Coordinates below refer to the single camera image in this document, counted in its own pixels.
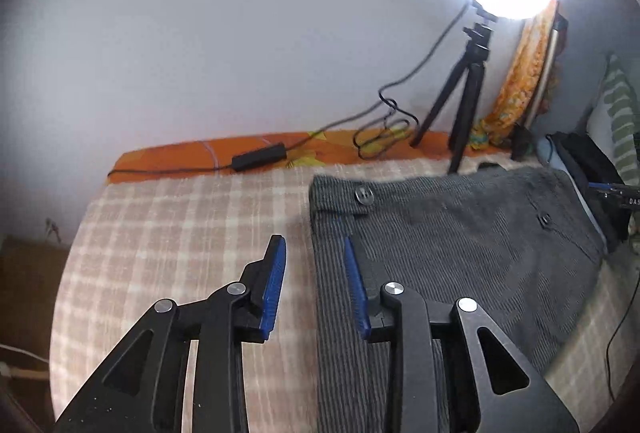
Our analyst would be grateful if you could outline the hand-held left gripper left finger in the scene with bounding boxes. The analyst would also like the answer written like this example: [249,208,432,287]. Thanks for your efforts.
[53,234,288,433]

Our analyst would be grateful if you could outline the orange patterned bed sheet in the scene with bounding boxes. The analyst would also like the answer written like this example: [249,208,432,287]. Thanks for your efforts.
[107,130,516,185]

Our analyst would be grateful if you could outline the green striped pillow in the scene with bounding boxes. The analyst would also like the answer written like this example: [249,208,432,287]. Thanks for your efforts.
[587,54,640,186]

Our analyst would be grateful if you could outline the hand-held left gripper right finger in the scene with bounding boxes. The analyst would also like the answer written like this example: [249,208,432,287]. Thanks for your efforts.
[344,237,580,433]

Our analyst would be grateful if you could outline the beige plaid blanket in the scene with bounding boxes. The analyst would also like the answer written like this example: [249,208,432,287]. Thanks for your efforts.
[49,158,640,433]

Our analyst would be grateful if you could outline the black bag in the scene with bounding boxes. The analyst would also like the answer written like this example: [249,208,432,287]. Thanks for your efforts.
[547,132,632,254]

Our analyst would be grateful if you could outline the brown wooden cabinet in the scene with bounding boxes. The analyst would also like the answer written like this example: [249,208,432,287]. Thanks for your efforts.
[0,235,71,409]

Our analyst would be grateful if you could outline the thin black cable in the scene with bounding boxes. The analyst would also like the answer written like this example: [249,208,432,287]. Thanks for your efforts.
[605,285,640,401]

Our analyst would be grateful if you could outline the grey corduroy pants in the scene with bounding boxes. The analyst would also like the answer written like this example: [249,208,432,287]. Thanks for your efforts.
[308,164,608,433]

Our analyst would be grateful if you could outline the orange patterned cloth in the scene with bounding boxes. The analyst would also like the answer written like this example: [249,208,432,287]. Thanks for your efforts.
[475,0,570,151]

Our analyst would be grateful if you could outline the white cable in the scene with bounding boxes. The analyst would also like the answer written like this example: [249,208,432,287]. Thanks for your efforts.
[0,343,51,366]

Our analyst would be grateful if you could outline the black tripod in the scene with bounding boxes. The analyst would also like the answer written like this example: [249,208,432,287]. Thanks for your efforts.
[410,0,498,174]

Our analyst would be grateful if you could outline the black power cable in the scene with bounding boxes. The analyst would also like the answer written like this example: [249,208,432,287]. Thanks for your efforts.
[108,0,473,176]

